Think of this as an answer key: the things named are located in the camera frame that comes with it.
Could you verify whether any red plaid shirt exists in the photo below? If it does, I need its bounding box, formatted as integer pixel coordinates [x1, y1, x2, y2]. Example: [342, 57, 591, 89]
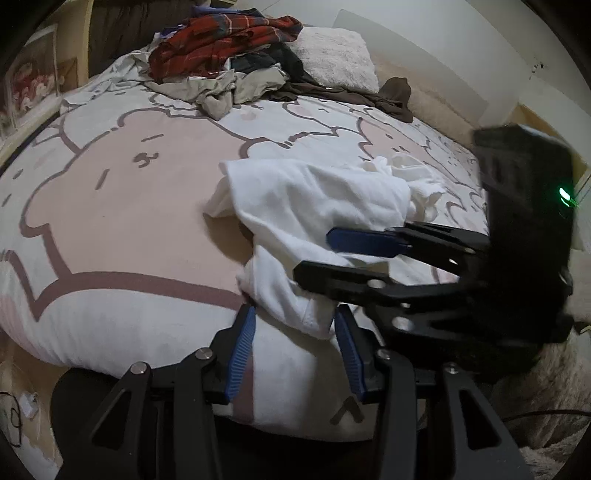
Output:
[148, 13, 304, 82]

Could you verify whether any olive khaki garment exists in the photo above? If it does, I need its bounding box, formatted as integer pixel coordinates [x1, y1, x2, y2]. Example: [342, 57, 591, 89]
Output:
[145, 64, 288, 120]

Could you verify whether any beige rolled comforter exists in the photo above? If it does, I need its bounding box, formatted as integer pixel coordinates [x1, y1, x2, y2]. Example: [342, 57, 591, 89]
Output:
[370, 51, 475, 149]

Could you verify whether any dark brown garment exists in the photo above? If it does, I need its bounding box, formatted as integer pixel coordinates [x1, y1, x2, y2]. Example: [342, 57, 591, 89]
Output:
[264, 77, 414, 123]

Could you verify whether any bear pattern bed blanket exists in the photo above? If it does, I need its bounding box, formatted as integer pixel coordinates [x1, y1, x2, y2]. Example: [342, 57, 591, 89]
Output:
[1, 82, 487, 441]

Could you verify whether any black garment in pile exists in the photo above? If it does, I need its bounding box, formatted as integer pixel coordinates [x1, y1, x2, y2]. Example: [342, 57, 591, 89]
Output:
[230, 43, 304, 81]

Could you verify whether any white t-shirt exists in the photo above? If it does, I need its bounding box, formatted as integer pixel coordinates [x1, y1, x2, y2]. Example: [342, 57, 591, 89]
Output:
[204, 154, 445, 340]

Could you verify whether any framed picture on shelf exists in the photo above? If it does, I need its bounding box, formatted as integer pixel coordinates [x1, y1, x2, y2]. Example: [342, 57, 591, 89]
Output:
[1, 24, 59, 144]

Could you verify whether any white fluffy pillow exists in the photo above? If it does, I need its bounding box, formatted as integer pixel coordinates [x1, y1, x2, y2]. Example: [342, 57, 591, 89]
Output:
[288, 26, 380, 94]

